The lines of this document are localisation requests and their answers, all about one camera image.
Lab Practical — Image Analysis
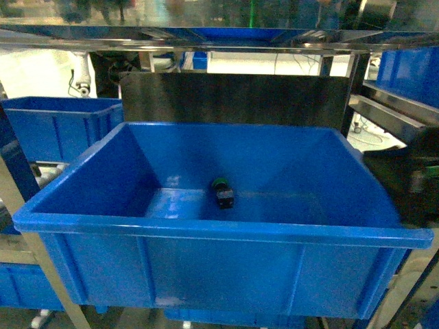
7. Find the blue target bin left shelf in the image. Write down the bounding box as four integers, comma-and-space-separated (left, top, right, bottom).
13, 123, 434, 319

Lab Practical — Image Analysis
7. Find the far left blue bin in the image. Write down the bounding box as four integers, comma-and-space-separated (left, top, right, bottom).
1, 97, 124, 163

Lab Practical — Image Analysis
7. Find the green mushroom push button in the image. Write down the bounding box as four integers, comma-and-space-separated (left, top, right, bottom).
211, 178, 235, 209

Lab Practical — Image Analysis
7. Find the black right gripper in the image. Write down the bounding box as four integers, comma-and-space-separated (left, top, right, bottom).
363, 127, 438, 228

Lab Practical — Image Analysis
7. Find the dark metal back plate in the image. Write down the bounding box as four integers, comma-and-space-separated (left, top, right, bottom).
121, 73, 350, 133

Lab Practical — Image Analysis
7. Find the left shelf upper steel rail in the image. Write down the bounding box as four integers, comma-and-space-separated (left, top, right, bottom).
1, 24, 438, 53

